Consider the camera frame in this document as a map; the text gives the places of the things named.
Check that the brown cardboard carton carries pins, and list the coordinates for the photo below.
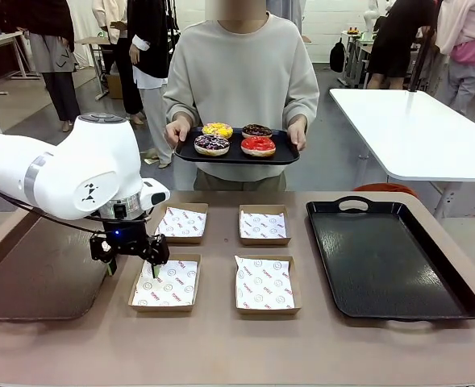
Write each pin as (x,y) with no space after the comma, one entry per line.
(115,86)

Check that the person's left forearm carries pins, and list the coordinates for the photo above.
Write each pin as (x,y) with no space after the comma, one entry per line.
(303,106)

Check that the mannequin in cream jacket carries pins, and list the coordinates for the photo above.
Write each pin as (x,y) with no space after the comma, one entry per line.
(118,52)

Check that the person in pink top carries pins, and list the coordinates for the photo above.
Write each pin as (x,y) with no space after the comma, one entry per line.
(467,48)

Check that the person in black clothes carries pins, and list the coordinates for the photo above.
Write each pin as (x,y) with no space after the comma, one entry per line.
(394,44)

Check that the dark chocolate sprinkled donut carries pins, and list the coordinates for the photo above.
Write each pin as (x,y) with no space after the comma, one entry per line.
(257,130)

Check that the black backpack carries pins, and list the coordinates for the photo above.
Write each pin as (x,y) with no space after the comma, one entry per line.
(337,56)

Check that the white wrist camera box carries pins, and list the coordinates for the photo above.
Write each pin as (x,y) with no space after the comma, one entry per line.
(156,197)

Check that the red-orange stool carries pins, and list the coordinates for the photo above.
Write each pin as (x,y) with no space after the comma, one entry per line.
(382,188)

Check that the chocolate donut with purple sprinkles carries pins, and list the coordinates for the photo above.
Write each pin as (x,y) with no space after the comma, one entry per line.
(211,144)

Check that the person in beige sweater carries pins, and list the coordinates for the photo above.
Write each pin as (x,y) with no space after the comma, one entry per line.
(241,72)

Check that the gold mannequin base plate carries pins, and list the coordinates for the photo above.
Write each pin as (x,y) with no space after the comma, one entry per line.
(150,161)

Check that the beige-topped desk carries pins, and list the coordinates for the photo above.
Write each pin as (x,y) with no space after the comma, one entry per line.
(96,40)

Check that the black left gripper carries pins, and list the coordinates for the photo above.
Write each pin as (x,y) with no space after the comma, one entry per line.
(124,238)

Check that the brown cardboard food box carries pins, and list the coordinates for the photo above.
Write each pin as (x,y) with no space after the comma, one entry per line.
(265,242)
(160,308)
(269,311)
(180,240)

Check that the red glazed donut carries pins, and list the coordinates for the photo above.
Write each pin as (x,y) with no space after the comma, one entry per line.
(258,146)

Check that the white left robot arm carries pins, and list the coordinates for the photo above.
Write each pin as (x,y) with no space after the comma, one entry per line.
(80,169)

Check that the black stand pole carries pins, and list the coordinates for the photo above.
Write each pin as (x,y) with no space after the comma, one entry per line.
(420,48)

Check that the mannequin in black cape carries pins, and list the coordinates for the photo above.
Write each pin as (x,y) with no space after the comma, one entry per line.
(51,48)

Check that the mannequin in black jacket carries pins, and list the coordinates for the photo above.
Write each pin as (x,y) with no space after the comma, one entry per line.
(152,80)

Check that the person's left hand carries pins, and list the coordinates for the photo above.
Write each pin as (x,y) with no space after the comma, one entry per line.
(299,135)

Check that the person's right hand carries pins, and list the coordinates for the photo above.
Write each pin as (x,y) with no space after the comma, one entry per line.
(176,131)

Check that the person's right forearm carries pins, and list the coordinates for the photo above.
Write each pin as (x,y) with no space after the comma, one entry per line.
(180,105)

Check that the white printed liner paper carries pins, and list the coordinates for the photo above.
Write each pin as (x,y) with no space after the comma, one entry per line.
(261,282)
(172,286)
(182,221)
(261,223)

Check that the grey workbench table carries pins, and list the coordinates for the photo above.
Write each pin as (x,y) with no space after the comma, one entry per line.
(356,60)

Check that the yellow sprinkled donut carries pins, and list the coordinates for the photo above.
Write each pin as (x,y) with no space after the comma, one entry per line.
(217,129)

